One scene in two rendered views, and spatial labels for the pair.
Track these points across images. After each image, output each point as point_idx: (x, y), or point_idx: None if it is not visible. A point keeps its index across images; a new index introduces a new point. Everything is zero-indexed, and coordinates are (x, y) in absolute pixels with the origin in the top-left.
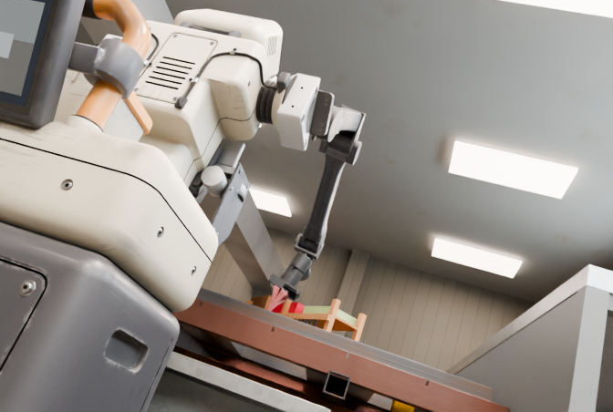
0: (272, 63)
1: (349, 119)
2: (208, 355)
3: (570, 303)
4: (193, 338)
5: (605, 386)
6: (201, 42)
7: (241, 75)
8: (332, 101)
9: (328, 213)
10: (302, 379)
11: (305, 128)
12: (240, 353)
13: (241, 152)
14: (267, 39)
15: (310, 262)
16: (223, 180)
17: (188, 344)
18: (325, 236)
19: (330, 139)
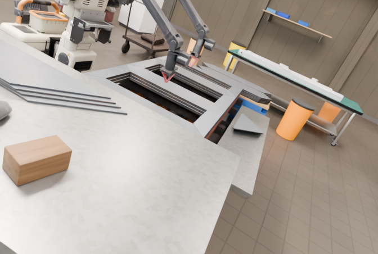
0: None
1: None
2: (186, 110)
3: None
4: (153, 93)
5: (14, 112)
6: None
7: None
8: None
9: (162, 21)
10: None
11: None
12: (196, 113)
13: (80, 12)
14: None
15: (169, 53)
16: (70, 23)
17: (148, 94)
18: (174, 36)
19: None
